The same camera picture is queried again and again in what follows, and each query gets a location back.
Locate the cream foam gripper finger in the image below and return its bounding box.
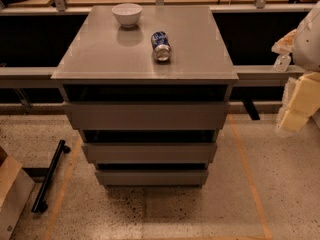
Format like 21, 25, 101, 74
275, 72, 320, 135

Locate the grey top drawer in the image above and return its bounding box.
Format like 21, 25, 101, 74
63, 102, 228, 130

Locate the grey drawer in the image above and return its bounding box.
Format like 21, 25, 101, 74
95, 170, 208, 186
63, 102, 228, 130
82, 143, 217, 164

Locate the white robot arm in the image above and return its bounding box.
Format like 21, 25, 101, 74
272, 2, 320, 138

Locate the grey drawer cabinet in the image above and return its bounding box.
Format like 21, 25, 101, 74
52, 6, 238, 186

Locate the grey bottom drawer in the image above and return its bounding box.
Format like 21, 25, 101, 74
95, 170, 208, 186

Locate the grey middle drawer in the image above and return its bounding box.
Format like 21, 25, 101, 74
82, 143, 217, 164

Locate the clear sanitizer pump bottle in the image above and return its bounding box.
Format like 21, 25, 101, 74
273, 54, 291, 72

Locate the blue soda can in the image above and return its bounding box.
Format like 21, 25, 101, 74
151, 31, 172, 62

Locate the white ceramic bowl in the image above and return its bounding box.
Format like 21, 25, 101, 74
112, 3, 142, 27

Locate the brown cardboard box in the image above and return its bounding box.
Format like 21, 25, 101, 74
0, 147, 34, 240

